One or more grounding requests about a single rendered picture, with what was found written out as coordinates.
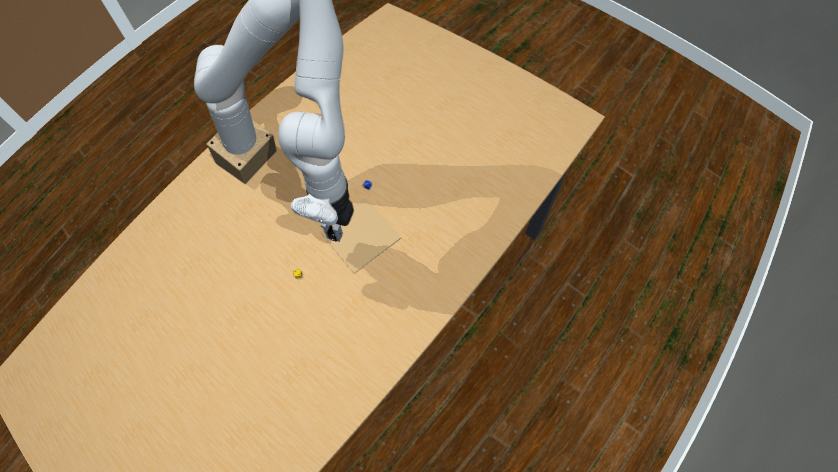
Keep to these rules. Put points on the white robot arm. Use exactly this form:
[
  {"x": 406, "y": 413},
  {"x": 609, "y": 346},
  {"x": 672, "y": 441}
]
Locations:
[{"x": 258, "y": 26}]

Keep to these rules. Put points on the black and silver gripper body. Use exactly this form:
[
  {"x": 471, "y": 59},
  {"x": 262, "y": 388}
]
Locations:
[{"x": 319, "y": 205}]

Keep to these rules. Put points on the beige square mat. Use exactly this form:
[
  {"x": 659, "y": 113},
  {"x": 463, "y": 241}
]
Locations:
[{"x": 367, "y": 236}]

